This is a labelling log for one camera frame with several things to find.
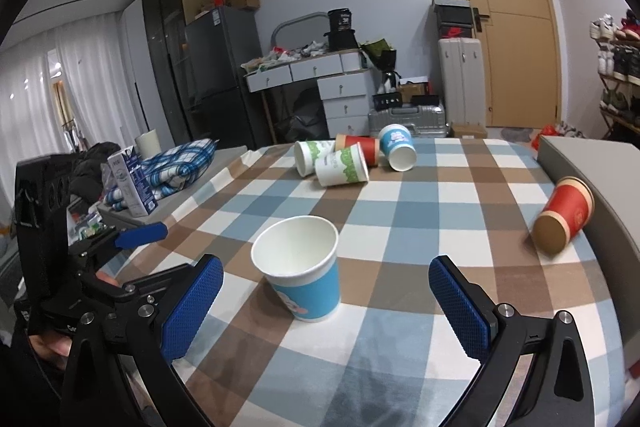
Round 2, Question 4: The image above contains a blue paper cup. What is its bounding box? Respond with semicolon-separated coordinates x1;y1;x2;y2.
378;124;418;172
251;216;342;323

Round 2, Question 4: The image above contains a white paper roll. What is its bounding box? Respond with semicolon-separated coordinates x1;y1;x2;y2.
134;131;161;159

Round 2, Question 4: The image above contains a person's left hand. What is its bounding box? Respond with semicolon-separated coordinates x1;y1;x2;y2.
27;272;121;360

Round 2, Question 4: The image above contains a black glass cabinet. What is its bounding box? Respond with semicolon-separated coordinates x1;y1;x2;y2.
142;0;196;144

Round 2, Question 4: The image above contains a green print white paper cup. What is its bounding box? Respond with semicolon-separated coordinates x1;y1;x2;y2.
293;140;337;178
314;143;370;187

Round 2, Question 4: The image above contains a grey refrigerator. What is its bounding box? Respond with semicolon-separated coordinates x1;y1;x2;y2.
184;5;257;148

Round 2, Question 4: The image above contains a white curtain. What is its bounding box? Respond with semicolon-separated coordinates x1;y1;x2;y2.
0;4;147;212

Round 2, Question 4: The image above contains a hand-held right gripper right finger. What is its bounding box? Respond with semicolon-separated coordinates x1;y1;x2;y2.
429;255;598;427

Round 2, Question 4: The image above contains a blue plaid folded cloth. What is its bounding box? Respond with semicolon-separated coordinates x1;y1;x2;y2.
104;139;219;211

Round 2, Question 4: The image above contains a black wrapped bouquet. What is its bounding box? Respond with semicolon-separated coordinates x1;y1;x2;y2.
361;39;399;74

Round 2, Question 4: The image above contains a red paper cup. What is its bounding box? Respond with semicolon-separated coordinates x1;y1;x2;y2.
531;176;596;257
335;133;381;168

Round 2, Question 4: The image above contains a black bucket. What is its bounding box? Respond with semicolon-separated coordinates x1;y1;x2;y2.
324;9;360;51

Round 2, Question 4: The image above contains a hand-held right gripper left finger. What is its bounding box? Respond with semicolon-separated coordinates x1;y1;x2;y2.
60;255;224;427

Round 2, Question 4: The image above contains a shoe rack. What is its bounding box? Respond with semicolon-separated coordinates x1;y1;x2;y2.
589;9;640;135

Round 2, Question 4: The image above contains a white drawer desk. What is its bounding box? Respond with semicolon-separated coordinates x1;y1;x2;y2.
243;49;382;138

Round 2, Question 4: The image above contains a black shoe box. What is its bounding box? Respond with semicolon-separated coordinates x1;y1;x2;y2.
432;0;474;28

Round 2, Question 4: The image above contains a silver suitcase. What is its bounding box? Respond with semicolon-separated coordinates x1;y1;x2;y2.
368;104;449;139

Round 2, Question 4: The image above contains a black bag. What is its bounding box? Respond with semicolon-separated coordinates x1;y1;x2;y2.
289;90;327;134

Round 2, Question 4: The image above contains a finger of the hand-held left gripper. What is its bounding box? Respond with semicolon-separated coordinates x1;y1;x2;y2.
97;222;169;254
96;257;207;304

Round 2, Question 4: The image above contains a wooden door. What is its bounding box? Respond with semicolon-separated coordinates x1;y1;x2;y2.
436;0;559;128

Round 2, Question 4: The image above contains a red logo shoe box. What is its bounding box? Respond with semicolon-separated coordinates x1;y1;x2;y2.
437;25;474;40

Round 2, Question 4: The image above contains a grey box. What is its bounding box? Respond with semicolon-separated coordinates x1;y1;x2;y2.
537;135;640;269

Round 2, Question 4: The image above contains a grey arched frame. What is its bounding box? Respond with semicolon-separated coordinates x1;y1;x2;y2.
271;12;329;54

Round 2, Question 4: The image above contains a flat cardboard parcel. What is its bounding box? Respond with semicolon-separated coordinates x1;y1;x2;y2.
449;122;488;139

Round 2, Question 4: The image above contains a grey floor mat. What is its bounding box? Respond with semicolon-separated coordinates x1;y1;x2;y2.
499;126;537;143

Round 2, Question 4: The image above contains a black door handle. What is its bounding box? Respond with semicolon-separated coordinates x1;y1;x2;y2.
469;6;494;33

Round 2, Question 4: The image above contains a brown box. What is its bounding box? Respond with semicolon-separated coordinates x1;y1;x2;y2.
399;80;432;104

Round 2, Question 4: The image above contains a black jacket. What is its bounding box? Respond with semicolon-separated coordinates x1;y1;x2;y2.
69;141;122;204

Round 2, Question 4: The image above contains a black crate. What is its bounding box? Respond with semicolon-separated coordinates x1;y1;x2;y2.
372;92;404;110

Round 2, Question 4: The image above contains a blue white milk carton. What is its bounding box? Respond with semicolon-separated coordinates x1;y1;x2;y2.
107;147;159;217

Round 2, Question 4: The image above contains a checked tablecloth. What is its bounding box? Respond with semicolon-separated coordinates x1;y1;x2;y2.
100;137;632;427

